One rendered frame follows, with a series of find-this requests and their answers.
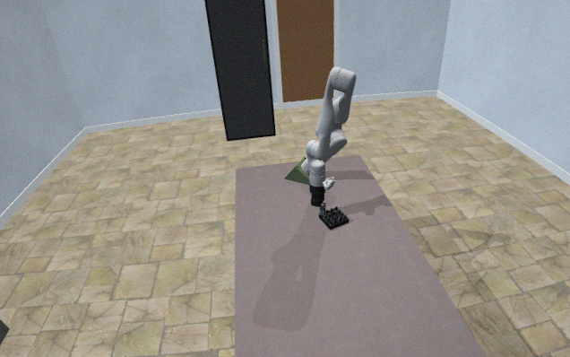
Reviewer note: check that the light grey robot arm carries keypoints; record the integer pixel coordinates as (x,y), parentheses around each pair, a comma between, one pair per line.
(333,113)

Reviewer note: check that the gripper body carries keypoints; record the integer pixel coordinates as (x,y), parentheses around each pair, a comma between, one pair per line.
(318,187)

